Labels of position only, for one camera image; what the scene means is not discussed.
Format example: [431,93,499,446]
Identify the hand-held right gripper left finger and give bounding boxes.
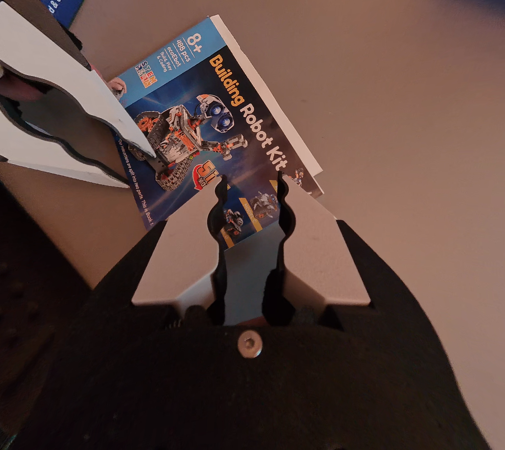
[132,174,229,326]

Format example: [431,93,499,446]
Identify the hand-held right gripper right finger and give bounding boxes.
[262,171,371,326]

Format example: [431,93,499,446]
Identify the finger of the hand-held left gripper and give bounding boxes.
[0,1,157,159]
[0,98,132,188]

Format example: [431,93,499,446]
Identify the blue robot kit booklet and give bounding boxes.
[114,16,325,252]
[210,14,326,196]

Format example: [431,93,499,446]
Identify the person's left hand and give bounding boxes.
[0,73,45,102]

